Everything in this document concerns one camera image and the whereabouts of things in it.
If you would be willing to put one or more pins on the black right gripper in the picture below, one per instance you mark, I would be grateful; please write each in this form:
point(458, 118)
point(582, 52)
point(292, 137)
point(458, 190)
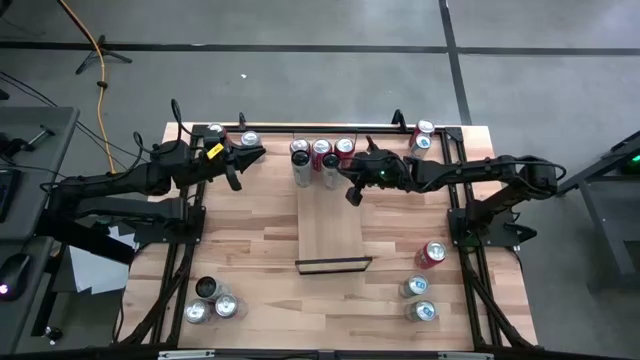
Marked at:
point(380, 170)

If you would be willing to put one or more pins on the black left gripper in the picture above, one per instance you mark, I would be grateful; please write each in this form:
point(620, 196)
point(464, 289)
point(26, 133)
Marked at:
point(210, 162)

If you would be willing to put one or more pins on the blue silver energy drink can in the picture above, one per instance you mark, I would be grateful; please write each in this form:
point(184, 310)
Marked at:
point(421, 144)

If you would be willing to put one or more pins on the tall silver energy drink can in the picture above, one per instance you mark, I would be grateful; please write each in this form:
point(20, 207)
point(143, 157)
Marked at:
point(206, 287)
point(301, 175)
point(331, 180)

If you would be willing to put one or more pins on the dark red soda can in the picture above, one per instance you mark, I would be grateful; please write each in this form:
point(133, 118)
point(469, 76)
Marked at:
point(300, 145)

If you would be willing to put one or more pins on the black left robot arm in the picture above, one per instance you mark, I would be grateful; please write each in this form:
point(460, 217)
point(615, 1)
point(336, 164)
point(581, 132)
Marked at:
point(115, 177)

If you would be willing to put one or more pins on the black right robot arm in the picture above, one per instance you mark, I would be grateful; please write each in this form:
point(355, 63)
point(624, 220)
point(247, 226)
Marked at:
point(475, 172)

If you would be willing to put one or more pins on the silver Diet Coke can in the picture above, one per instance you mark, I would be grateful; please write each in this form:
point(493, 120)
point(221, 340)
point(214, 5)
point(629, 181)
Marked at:
point(250, 138)

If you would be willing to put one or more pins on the silver can blue tab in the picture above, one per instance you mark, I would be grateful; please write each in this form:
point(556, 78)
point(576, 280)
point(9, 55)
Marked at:
point(424, 311)
point(416, 286)

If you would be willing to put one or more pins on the black beam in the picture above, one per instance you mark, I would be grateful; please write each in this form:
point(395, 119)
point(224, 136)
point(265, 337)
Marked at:
point(85, 237)

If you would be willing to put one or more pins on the black tripod stand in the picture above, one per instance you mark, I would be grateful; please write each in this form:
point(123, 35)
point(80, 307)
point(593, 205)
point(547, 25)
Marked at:
point(102, 50)

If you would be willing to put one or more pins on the white paper sheets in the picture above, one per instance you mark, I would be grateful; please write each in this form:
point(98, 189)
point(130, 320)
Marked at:
point(95, 272)

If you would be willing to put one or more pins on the grey desk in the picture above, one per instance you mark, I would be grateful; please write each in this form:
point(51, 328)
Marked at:
point(45, 165)

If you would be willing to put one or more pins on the metal clamp tool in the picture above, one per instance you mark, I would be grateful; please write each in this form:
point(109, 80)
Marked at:
point(40, 134)

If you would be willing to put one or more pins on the black metal cart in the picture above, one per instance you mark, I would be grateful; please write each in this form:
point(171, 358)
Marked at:
point(622, 152)

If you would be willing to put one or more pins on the black keyboard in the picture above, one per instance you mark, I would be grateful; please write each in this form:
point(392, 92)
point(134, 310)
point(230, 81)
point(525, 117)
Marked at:
point(6, 195)

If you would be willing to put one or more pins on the black computer mouse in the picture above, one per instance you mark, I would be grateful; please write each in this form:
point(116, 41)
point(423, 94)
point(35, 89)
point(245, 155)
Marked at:
point(14, 275)

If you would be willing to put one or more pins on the black caster wheel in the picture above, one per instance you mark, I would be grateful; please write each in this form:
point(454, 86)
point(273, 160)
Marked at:
point(52, 333)

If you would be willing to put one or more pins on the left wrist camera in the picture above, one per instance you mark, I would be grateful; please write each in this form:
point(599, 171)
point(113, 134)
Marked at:
point(215, 150)

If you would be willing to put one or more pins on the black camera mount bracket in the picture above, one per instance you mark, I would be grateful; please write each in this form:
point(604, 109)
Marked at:
point(398, 120)
point(242, 119)

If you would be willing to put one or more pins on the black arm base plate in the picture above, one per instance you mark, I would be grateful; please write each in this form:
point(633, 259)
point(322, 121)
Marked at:
point(150, 235)
point(505, 240)

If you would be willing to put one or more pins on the silver metal bracket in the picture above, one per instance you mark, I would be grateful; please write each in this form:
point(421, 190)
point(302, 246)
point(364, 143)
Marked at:
point(465, 356)
point(186, 354)

